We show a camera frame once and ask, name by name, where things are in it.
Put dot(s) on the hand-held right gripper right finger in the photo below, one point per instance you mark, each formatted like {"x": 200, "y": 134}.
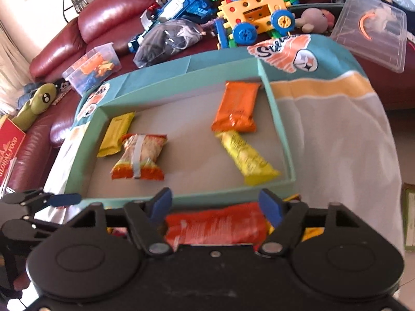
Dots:
{"x": 270, "y": 208}

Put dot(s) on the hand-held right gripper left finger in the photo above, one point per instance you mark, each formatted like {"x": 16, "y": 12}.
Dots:
{"x": 161, "y": 205}

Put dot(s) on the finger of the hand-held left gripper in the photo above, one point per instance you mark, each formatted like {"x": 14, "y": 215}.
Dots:
{"x": 66, "y": 200}
{"x": 29, "y": 225}

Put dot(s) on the teal cardboard box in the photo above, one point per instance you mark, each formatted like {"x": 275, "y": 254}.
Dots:
{"x": 87, "y": 150}

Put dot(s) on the red orange snack packet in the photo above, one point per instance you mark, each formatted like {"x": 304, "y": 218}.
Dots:
{"x": 214, "y": 226}

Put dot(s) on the small yellow snack packet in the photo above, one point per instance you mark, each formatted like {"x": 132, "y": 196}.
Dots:
{"x": 313, "y": 234}

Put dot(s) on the clear noodle snack packet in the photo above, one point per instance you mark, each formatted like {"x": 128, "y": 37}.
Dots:
{"x": 142, "y": 155}

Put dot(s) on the bright yellow snack bar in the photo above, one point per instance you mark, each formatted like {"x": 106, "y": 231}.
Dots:
{"x": 246, "y": 158}

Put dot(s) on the flat yellow snack packet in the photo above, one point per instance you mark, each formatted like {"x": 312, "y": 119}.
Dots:
{"x": 112, "y": 136}

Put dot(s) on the red cardboard box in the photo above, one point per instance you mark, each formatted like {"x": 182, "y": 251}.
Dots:
{"x": 9, "y": 145}

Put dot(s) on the printed blanket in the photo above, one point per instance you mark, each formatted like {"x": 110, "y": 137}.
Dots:
{"x": 340, "y": 152}

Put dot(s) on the green plush toy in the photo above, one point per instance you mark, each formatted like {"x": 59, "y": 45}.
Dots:
{"x": 40, "y": 97}

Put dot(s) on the clear bin of toys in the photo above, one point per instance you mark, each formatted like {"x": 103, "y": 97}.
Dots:
{"x": 90, "y": 68}

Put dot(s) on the grey plastic bag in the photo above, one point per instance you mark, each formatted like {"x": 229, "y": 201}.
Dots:
{"x": 168, "y": 39}

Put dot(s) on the red leather sofa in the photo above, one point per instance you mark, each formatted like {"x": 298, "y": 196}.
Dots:
{"x": 107, "y": 16}

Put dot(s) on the pink plush toy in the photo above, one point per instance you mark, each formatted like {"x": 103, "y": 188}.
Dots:
{"x": 313, "y": 17}

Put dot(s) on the yellow toy vehicle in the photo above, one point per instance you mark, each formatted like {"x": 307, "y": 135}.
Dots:
{"x": 256, "y": 9}

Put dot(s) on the clear plastic lidded box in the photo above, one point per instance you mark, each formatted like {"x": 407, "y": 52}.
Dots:
{"x": 384, "y": 43}

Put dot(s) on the blue toy truck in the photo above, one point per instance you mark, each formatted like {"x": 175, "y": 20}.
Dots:
{"x": 184, "y": 0}

